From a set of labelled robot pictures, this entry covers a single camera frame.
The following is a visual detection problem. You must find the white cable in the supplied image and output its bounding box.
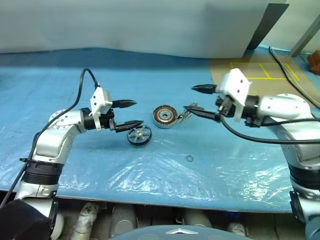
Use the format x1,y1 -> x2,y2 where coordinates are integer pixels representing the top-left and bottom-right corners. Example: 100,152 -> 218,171
271,47 -> 320,103

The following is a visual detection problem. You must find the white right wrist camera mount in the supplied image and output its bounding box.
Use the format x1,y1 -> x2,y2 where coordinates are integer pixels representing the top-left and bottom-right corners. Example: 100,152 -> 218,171
216,68 -> 252,123

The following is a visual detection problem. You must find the brown wooden object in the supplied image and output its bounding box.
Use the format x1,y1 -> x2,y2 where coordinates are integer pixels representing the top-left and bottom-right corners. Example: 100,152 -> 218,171
306,49 -> 320,76

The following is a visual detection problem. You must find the small white rounded shape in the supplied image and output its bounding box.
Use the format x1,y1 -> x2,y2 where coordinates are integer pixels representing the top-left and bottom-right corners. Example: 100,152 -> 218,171
226,221 -> 248,237

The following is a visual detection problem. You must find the large white board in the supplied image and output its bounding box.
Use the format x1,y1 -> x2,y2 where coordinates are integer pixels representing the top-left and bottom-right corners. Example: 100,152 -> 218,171
0,0 -> 270,59

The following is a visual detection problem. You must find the brown cardboard sheet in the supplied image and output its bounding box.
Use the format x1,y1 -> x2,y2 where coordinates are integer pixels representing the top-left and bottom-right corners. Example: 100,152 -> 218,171
208,53 -> 320,108

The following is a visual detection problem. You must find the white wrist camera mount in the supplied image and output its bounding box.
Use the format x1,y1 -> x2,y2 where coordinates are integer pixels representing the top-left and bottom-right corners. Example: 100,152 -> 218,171
89,86 -> 113,131
216,68 -> 252,123

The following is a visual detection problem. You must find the grey rounded cylinder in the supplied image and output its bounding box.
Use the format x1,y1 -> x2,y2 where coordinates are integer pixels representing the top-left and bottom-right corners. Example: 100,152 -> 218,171
109,203 -> 138,237

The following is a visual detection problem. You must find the black ringed motor rotor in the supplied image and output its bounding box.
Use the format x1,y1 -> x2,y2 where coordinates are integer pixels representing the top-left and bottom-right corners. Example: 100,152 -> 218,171
126,124 -> 153,148

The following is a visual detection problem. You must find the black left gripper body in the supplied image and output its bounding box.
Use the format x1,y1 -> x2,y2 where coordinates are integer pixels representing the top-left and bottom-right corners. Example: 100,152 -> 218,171
100,111 -> 118,131

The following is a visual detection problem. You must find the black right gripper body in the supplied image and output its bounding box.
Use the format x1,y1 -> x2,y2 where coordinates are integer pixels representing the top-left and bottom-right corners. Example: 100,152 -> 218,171
215,94 -> 236,118

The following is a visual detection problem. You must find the light grey rounded shape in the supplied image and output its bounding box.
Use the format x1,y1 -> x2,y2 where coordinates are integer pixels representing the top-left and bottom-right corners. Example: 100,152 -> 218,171
181,208 -> 213,228

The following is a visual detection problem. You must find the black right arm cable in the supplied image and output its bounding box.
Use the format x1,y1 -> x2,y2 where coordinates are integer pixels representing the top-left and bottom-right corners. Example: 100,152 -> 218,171
219,115 -> 320,145

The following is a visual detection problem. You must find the yellow tape grid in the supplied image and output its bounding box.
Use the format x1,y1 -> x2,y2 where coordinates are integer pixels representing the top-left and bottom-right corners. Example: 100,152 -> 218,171
229,62 -> 301,81

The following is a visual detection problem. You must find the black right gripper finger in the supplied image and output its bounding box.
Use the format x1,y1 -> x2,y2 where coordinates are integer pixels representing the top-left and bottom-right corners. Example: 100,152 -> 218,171
183,106 -> 222,123
191,84 -> 218,95

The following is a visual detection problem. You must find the blue plastic table sheet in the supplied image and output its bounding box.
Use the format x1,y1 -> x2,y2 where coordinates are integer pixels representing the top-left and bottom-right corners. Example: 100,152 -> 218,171
0,47 -> 320,213

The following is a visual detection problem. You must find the black cloth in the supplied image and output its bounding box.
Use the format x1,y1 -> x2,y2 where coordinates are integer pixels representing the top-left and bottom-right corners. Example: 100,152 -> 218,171
0,199 -> 52,240

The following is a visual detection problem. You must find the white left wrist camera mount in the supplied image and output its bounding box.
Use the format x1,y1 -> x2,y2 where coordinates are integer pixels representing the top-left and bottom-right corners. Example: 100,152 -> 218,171
89,86 -> 113,131

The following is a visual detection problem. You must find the dark grey panel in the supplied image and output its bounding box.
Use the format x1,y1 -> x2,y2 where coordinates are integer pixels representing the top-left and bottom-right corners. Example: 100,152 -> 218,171
247,2 -> 290,51

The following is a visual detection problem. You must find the aluminium profile post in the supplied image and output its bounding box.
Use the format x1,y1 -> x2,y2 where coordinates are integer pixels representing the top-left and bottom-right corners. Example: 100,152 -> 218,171
289,14 -> 320,57

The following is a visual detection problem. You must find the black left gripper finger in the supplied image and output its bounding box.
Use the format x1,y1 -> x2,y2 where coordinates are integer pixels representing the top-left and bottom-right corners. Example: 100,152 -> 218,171
115,120 -> 145,133
111,99 -> 138,109

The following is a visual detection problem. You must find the grey robot chest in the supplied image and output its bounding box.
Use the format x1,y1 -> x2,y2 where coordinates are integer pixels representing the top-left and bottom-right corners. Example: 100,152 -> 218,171
117,224 -> 235,240

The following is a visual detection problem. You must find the copper wound motor stator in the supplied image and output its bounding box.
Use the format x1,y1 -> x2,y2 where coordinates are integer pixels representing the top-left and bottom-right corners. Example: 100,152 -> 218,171
152,104 -> 179,130

